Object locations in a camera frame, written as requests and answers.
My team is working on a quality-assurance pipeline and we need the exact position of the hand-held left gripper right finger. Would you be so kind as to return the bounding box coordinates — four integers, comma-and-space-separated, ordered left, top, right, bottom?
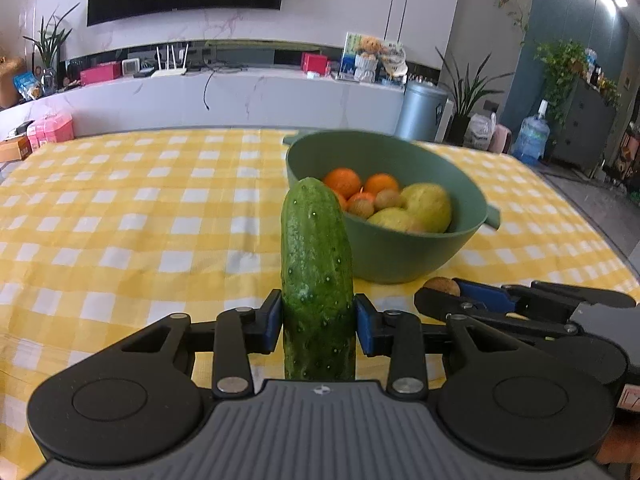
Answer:
354, 292, 518, 395

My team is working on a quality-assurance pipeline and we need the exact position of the beige cap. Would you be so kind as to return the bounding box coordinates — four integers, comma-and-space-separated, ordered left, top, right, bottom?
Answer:
382, 45, 409, 79

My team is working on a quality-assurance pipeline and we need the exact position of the black cable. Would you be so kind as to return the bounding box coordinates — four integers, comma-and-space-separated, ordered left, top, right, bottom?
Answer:
202, 70, 217, 112

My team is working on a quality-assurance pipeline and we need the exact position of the yellow-green pear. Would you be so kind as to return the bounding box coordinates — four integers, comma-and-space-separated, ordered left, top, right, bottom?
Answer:
367, 207, 427, 234
400, 182, 454, 234

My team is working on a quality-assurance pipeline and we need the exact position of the grey pedal trash can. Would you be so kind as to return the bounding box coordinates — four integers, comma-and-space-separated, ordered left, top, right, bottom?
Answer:
394, 81, 449, 142

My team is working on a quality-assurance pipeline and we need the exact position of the potted long-leaf plant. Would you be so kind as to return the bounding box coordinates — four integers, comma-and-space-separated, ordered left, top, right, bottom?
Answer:
434, 46, 517, 147

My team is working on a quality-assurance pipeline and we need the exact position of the yellow checked tablecloth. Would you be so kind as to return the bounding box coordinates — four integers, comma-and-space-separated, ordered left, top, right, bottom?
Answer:
0, 127, 640, 480

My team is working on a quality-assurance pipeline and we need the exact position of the green plant in vase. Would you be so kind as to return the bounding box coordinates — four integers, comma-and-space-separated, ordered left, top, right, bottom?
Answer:
22, 2, 81, 97

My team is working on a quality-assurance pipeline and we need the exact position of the white flower pot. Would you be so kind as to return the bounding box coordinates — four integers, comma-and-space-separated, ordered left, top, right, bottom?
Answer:
353, 54, 379, 83

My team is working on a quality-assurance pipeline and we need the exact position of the cardboard box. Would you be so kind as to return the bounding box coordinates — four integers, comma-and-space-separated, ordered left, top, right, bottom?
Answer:
0, 134, 34, 164

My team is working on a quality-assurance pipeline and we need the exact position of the colourful painting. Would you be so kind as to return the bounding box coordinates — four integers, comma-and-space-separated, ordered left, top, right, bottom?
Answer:
339, 31, 407, 82

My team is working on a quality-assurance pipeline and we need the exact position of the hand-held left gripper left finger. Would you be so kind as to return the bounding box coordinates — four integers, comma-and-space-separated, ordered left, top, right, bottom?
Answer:
120, 289, 283, 395

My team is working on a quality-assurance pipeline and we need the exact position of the blue snack bag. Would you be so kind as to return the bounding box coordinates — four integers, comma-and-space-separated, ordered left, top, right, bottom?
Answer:
12, 70, 44, 101

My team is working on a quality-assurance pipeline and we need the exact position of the green trailing plant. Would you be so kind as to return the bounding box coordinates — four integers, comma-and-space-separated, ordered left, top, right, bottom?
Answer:
534, 38, 622, 127

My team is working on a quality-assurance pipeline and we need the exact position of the pink storage box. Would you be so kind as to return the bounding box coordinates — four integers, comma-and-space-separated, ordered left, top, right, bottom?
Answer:
25, 112, 75, 151

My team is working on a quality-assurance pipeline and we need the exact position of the grey dresser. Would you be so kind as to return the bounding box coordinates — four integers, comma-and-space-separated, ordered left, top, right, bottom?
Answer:
551, 77, 619, 174

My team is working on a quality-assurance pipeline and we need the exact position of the teddy bear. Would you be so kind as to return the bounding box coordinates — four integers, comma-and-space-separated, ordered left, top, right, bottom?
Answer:
357, 36, 389, 59

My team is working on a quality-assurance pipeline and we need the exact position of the pink bag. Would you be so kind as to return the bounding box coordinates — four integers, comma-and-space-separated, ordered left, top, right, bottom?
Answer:
487, 123, 514, 155

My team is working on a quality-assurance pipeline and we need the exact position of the wide red box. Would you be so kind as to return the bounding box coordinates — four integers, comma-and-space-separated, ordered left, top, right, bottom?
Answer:
79, 61, 123, 86

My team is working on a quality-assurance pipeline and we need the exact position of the blue water bottle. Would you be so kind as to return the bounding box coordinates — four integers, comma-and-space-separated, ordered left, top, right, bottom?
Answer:
513, 99, 551, 167

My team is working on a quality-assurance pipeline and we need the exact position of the brown kiwi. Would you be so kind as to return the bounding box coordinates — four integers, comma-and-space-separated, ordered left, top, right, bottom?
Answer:
348, 197, 375, 220
422, 276, 462, 299
374, 188, 406, 211

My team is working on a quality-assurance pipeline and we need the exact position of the white router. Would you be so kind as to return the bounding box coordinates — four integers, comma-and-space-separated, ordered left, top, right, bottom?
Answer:
149, 42, 191, 79

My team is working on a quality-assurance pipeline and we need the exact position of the person's right hand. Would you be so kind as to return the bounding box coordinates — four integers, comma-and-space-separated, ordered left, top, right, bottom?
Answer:
595, 417, 640, 467

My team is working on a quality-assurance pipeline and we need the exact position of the white marble media console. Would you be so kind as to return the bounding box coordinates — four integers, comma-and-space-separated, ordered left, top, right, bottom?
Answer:
0, 37, 442, 142

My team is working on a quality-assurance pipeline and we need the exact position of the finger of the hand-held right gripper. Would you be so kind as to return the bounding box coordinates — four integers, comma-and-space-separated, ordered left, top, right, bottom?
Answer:
456, 279, 638, 319
414, 287, 584, 339

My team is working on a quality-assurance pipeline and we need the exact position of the white plastic bag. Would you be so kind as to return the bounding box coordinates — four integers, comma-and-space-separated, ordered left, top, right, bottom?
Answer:
464, 112, 496, 151

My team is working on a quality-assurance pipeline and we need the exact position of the green colander bowl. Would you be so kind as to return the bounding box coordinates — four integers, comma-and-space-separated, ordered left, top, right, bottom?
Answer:
282, 129, 502, 285

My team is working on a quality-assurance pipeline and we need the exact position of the green cucumber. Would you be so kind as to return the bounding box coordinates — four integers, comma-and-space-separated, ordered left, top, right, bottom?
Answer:
280, 177, 357, 381

